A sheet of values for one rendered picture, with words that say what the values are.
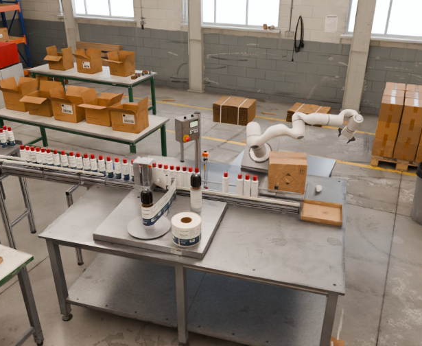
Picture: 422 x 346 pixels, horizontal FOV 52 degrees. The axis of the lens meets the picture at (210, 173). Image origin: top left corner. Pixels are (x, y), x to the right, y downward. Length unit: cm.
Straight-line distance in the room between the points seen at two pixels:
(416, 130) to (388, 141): 37
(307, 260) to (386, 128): 355
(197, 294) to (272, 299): 58
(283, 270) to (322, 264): 27
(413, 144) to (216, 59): 447
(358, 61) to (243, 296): 565
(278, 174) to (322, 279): 107
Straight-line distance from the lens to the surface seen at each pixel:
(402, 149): 628
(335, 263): 295
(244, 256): 290
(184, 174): 347
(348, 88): 839
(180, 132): 336
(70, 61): 828
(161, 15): 951
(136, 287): 362
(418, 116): 613
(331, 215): 342
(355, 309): 390
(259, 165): 397
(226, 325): 330
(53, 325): 381
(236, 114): 739
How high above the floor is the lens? 261
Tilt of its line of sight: 27 degrees down
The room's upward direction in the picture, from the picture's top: straight up
